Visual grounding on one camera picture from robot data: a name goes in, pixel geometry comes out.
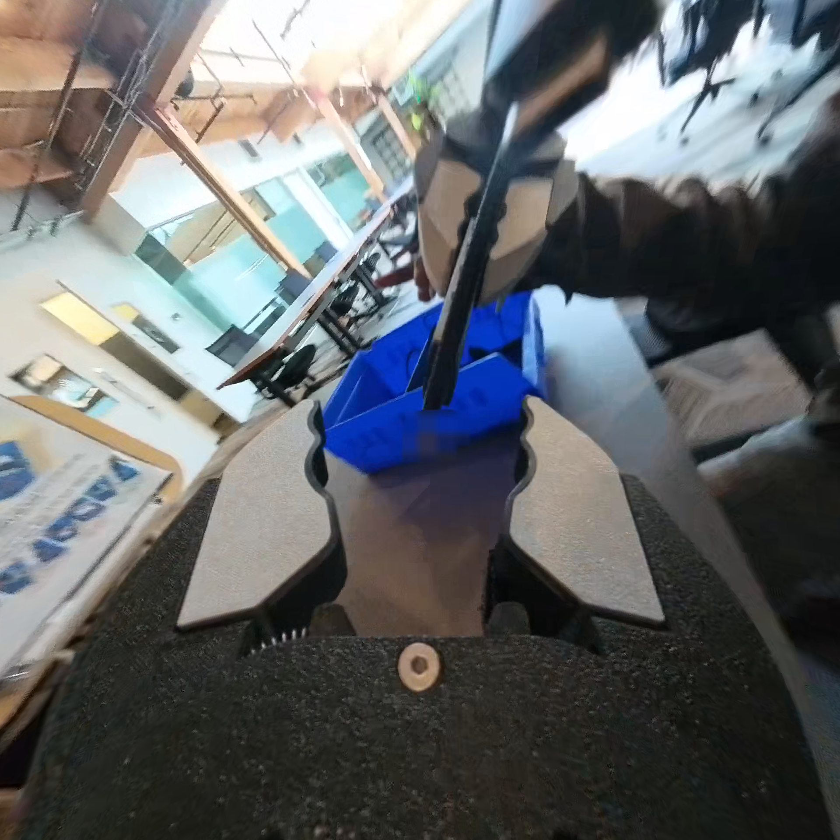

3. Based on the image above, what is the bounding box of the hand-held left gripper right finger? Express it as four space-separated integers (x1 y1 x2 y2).
499 397 666 628

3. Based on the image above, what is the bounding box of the wooden office desk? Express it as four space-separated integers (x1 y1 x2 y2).
217 184 414 392

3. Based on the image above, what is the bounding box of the person's right forearm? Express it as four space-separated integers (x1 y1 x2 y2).
532 92 840 345

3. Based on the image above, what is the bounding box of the black office chair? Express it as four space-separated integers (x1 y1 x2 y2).
206 325 320 408
657 0 840 145

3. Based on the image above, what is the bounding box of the blue plastic bin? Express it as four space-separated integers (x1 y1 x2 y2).
322 292 548 476

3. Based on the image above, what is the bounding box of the instruction sheet on stand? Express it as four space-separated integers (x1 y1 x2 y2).
0 392 185 736

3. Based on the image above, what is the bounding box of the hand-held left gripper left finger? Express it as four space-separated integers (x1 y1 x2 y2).
178 401 347 631

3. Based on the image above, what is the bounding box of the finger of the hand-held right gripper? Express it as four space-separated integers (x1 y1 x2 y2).
476 158 581 303
414 138 494 303

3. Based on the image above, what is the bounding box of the wooden support column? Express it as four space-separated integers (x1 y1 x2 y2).
132 99 313 279

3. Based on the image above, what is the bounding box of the printed paper sheet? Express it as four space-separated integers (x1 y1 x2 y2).
0 394 172 677

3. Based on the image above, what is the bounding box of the black usb hub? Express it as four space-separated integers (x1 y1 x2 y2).
420 103 521 413

